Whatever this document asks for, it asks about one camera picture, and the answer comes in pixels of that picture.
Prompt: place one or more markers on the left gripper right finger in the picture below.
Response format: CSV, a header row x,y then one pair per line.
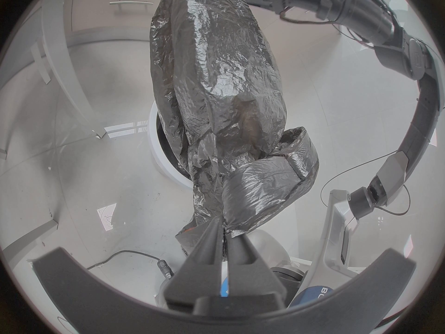
x,y
248,273

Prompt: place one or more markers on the grey chair with white legs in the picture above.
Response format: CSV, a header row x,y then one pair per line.
x,y
66,68

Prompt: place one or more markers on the black plastic bag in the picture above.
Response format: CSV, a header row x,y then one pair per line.
x,y
215,82

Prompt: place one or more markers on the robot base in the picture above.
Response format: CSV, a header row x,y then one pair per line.
x,y
333,228

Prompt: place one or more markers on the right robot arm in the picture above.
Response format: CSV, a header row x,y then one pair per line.
x,y
368,16

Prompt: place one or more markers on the white trash bin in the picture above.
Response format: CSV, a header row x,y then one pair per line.
x,y
155,144

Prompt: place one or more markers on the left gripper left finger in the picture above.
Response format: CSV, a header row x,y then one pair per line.
x,y
198,273

